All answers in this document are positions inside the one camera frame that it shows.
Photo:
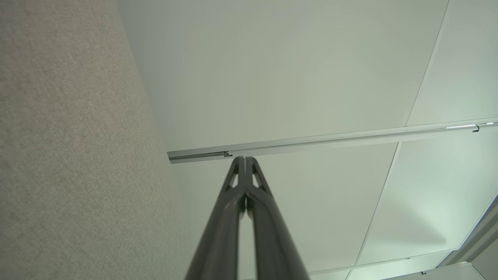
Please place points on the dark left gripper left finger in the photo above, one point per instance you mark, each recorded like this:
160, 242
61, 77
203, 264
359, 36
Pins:
218, 241

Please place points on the grey door frame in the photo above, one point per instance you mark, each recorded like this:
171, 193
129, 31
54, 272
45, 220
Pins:
474, 237

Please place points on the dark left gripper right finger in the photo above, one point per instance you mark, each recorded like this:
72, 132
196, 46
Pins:
274, 241

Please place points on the aluminium partition rail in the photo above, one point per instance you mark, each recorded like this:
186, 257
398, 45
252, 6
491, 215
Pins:
330, 140

